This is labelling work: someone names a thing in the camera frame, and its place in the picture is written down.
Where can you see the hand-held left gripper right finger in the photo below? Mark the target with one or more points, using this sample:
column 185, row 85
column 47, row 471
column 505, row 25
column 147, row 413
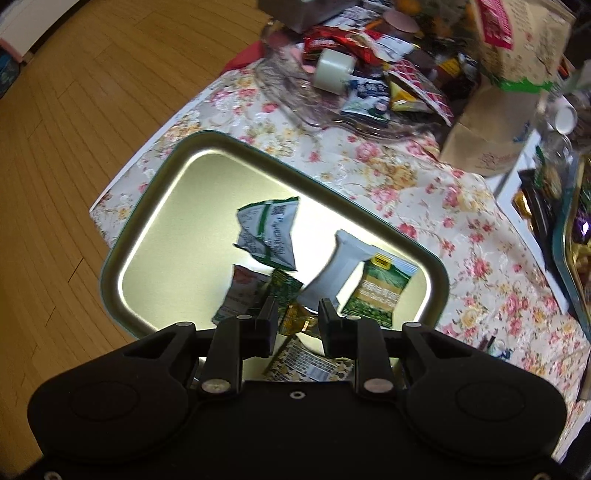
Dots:
column 328, row 323

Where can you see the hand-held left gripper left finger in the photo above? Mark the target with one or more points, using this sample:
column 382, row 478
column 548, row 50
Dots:
column 265, row 323

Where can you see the gold foil snack packet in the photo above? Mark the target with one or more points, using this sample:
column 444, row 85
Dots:
column 295, row 318

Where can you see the green foil snack packet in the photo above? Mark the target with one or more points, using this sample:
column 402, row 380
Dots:
column 284, row 288

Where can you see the red white snack packet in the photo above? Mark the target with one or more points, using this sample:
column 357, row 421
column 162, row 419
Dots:
column 240, row 293

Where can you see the yellow patterned snack packet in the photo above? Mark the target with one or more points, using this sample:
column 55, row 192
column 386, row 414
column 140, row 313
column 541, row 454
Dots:
column 300, row 362

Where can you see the green field print snack packet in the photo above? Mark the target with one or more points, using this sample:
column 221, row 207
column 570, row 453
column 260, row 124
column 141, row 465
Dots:
column 378, row 290

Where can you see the grey white bar packet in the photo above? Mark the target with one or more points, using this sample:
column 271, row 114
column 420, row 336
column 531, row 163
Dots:
column 339, row 263

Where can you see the green white snack packet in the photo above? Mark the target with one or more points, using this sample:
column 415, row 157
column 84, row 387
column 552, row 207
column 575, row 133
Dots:
column 270, row 235

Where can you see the gold metal tin tray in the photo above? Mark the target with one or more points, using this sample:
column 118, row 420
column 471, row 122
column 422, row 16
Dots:
column 175, row 221

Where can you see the floral tablecloth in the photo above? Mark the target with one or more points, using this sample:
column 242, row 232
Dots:
column 415, row 203

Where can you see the gold foil candy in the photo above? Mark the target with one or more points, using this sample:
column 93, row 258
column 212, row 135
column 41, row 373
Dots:
column 524, row 204

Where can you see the teal metal tin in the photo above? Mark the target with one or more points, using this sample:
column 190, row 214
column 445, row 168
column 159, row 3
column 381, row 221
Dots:
column 561, row 258

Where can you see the clear tape roll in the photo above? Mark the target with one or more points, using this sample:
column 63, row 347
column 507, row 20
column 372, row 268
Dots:
column 334, row 69

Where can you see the brown paper bag tree print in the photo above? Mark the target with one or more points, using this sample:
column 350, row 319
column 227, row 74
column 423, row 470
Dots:
column 498, row 134

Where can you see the pile of mixed snack packets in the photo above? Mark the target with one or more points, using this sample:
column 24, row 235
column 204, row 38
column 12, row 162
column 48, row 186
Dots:
column 406, row 78

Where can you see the white board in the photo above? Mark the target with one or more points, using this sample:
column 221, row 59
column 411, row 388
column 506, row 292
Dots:
column 526, row 152

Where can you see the red cloth scrap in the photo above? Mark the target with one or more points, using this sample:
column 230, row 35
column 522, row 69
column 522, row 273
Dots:
column 242, row 57

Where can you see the small glass jar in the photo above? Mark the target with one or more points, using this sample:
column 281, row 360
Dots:
column 551, row 175

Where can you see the pile of wrapped candies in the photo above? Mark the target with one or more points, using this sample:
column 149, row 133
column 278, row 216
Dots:
column 582, row 230

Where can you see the grey cardboard box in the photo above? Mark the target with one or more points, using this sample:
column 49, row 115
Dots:
column 300, row 16

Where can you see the white cup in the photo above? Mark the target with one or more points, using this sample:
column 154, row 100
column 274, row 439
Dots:
column 565, row 117

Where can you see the low white shelf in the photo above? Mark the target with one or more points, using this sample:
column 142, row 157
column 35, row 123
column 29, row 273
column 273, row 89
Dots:
column 18, row 27

